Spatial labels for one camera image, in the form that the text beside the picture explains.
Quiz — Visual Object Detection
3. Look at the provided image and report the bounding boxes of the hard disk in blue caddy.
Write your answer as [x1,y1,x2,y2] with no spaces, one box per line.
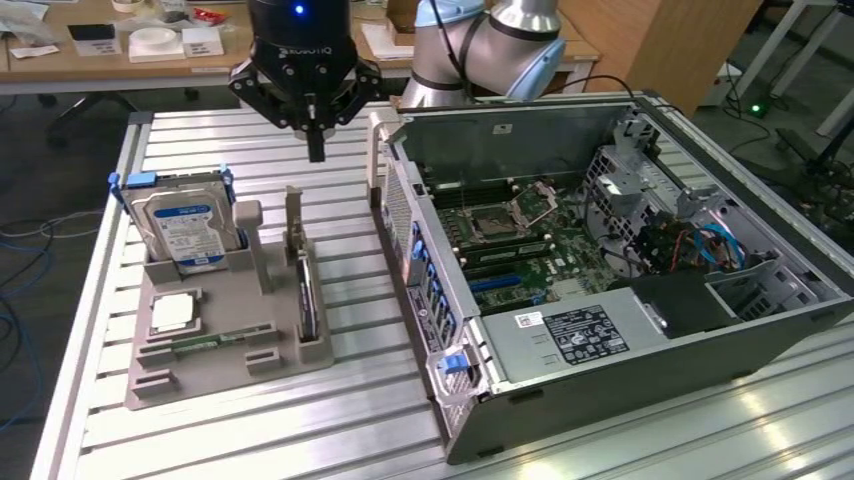
[108,163,254,276]

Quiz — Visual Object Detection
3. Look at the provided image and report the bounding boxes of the white paper label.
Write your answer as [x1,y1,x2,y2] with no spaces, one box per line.
[8,44,62,60]

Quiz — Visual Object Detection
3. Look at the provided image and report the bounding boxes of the black chair base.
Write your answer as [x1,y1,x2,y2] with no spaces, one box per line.
[36,88,202,149]

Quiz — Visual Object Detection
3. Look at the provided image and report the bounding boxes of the perforated metal drive cage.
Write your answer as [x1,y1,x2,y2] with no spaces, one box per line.
[581,143,677,275]

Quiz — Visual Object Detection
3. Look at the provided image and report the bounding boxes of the green motherboard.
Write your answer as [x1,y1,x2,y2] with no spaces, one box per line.
[426,174,643,317]

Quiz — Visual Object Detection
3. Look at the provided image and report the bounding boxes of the dark grey open PC case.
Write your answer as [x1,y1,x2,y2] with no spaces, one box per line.
[366,89,854,466]

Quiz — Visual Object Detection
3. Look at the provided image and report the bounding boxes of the plain white small box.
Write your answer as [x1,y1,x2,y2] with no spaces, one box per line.
[180,26,226,59]

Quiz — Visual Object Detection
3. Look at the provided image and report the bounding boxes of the metal socket cover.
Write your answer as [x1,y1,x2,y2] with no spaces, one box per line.
[509,181,563,221]

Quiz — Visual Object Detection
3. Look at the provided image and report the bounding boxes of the wooden cabinet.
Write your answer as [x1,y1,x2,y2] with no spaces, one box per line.
[558,0,766,117]

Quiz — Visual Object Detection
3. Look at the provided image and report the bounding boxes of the white table frame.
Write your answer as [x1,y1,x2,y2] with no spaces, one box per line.
[730,0,854,137]

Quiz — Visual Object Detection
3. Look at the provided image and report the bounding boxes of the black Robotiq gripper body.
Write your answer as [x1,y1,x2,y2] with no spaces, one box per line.
[246,0,358,109]

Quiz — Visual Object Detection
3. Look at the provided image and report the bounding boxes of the blue floor cable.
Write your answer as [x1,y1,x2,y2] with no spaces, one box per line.
[0,209,59,434]

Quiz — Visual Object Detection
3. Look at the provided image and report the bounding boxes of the blue data wire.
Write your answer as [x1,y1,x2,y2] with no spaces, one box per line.
[691,221,747,272]

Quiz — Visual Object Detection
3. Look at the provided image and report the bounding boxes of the black and white small box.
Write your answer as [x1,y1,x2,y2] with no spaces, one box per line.
[67,23,123,58]

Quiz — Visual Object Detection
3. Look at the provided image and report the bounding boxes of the wooden desk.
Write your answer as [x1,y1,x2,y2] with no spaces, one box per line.
[0,0,602,97]

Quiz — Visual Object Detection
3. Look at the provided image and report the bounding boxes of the green RAM stick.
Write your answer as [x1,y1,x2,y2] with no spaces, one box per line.
[168,329,250,354]

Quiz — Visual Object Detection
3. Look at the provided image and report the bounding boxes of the black cable behind case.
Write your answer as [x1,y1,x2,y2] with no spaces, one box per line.
[546,74,669,109]

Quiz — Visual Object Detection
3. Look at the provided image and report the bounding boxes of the grey plastic parts rack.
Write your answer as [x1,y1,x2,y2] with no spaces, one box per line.
[124,199,336,412]

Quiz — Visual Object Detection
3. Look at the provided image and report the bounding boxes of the metal disk bay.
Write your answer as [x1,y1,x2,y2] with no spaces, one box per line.
[703,252,828,322]

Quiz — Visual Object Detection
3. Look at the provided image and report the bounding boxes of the white paper sheets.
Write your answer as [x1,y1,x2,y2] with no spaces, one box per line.
[360,21,417,62]

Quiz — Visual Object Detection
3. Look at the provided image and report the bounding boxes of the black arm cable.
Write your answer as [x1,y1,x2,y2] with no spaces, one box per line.
[425,0,474,99]

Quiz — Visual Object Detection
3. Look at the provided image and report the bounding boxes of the grey power supply unit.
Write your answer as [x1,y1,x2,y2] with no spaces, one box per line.
[479,289,670,397]

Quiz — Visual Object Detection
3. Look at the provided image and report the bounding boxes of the black graphics card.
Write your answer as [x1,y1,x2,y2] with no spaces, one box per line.
[283,185,323,347]

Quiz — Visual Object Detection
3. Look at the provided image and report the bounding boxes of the white round container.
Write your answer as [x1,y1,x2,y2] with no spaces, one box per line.
[127,26,188,64]

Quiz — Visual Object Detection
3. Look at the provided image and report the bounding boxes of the blue expansion slot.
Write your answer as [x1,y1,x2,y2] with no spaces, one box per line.
[467,274,525,295]

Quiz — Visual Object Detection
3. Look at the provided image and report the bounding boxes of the dark installed RAM stick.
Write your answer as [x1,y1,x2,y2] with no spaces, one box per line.
[458,241,554,267]

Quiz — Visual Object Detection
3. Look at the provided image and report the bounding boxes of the silver CPU chip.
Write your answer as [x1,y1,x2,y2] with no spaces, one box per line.
[148,294,199,335]

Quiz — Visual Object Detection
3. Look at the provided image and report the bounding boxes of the CPU socket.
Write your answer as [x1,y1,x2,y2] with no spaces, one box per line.
[466,203,530,246]

